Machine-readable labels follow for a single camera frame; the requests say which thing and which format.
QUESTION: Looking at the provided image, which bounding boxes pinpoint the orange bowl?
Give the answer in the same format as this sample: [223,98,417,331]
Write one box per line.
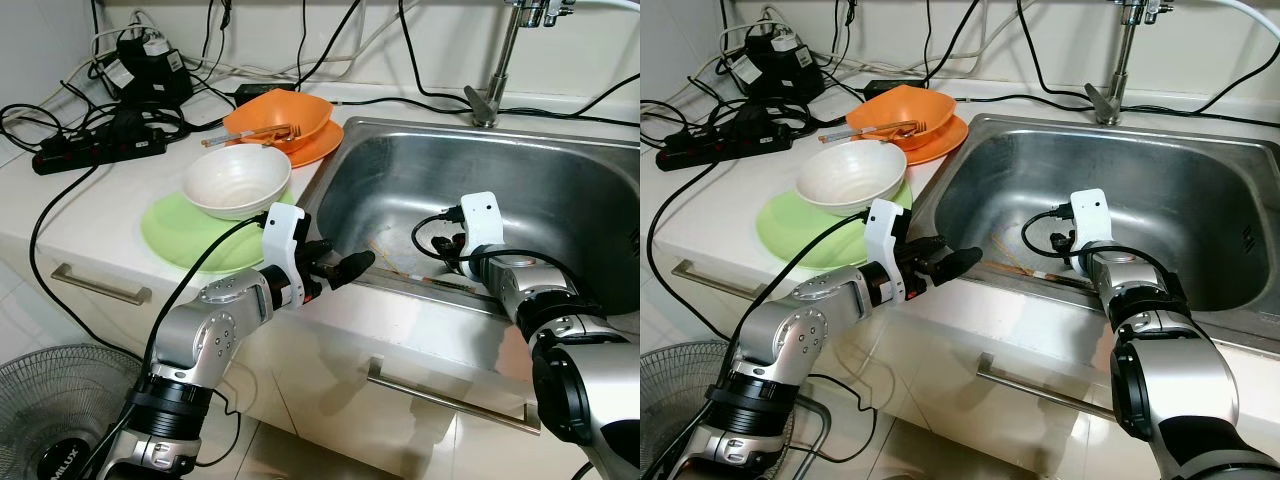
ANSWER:
[222,88,334,151]
[846,84,958,149]

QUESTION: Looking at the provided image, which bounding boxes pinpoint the chrome faucet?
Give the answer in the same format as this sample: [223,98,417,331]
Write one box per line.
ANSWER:
[1085,0,1183,127]
[464,0,579,129]

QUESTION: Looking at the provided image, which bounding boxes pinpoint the orange plate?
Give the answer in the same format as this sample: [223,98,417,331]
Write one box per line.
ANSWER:
[240,118,345,169]
[865,113,970,166]

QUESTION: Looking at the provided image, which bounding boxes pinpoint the black charger cable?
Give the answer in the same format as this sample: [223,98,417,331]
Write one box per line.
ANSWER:
[835,0,861,56]
[205,0,233,61]

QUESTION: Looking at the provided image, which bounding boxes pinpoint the black adapter cable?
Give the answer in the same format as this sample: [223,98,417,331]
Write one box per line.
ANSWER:
[296,0,363,89]
[920,0,981,86]

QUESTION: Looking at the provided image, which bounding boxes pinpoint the cream kitchen cabinet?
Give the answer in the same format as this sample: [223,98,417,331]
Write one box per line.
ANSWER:
[0,235,561,480]
[640,230,1141,480]

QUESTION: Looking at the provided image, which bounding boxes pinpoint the stainless steel sink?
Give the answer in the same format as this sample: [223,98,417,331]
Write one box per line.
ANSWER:
[912,113,1280,346]
[298,117,641,321]

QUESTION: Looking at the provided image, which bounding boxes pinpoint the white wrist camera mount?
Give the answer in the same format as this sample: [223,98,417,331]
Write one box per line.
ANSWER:
[260,203,310,303]
[457,191,507,266]
[1069,188,1114,256]
[863,198,911,301]

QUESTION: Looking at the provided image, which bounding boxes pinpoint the small black power adapter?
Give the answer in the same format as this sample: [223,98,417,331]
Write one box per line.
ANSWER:
[861,78,928,100]
[234,82,301,103]

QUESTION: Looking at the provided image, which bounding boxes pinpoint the green plate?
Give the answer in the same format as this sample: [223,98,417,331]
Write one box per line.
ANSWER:
[756,185,916,271]
[140,188,301,276]

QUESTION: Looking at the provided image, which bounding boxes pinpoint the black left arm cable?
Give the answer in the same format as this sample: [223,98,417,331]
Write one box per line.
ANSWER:
[645,208,873,480]
[95,213,269,476]

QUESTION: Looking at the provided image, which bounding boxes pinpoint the silver cabinet handle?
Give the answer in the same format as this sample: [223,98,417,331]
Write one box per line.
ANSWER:
[671,259,768,302]
[50,262,154,307]
[364,357,542,437]
[974,351,1119,423]

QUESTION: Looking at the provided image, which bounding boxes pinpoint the grey floor fan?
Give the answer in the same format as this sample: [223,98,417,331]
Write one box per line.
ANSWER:
[0,343,148,480]
[640,340,746,480]

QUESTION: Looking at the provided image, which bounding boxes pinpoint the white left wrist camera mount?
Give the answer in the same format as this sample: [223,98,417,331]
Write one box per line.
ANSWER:
[260,203,310,303]
[863,198,911,301]

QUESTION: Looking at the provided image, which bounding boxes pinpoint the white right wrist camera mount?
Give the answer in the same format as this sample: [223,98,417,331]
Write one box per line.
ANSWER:
[457,191,507,266]
[1069,188,1114,256]

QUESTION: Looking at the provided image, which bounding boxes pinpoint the white bowl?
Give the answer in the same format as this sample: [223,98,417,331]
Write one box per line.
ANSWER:
[182,143,293,222]
[796,139,909,217]

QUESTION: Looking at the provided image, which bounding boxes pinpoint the black power strip cord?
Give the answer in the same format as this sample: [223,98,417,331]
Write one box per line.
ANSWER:
[28,165,146,353]
[645,162,731,341]

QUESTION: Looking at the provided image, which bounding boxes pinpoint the black charger box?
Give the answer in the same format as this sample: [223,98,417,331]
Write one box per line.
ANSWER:
[722,22,823,101]
[98,28,194,107]

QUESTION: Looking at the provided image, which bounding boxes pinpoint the long black cable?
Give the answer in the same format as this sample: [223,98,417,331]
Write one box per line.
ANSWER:
[1015,0,1280,119]
[396,0,641,123]

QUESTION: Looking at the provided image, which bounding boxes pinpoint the coiled black cable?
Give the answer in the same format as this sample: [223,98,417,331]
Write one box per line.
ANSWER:
[0,100,121,151]
[640,95,746,146]

